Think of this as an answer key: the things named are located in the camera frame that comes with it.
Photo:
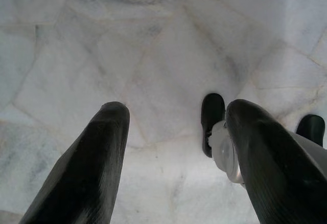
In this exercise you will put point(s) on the silver robot leg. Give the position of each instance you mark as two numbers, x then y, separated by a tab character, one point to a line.
227	155
305	142

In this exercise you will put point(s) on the black robot right foot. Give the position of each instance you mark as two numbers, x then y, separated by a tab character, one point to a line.
310	126

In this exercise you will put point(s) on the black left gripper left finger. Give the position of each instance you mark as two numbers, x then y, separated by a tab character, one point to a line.
84	173

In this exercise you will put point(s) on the silver robot left leg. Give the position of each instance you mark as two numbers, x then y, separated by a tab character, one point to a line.
227	155

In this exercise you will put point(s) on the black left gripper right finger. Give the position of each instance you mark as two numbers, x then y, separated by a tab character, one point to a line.
276	173

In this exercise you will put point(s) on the silver robot right leg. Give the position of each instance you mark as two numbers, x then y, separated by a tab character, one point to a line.
305	142

